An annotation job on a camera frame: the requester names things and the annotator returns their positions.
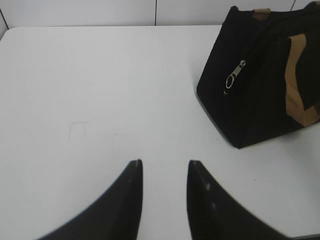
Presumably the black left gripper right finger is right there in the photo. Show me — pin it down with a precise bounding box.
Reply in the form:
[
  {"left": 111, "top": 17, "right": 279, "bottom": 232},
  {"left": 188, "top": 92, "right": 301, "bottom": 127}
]
[{"left": 186, "top": 160, "right": 287, "bottom": 240}]

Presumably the black bag with tan handles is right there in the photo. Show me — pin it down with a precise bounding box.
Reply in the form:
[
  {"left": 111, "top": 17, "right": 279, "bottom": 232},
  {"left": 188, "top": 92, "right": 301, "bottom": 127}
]
[{"left": 196, "top": 1, "right": 320, "bottom": 149}]

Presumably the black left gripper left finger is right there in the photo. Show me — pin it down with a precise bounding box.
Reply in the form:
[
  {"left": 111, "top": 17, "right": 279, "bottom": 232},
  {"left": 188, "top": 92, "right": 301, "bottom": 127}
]
[{"left": 40, "top": 159, "right": 143, "bottom": 240}]

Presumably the silver zipper pull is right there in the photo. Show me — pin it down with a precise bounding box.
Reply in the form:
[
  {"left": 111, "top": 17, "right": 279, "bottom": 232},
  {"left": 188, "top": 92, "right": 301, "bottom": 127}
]
[{"left": 225, "top": 59, "right": 246, "bottom": 90}]

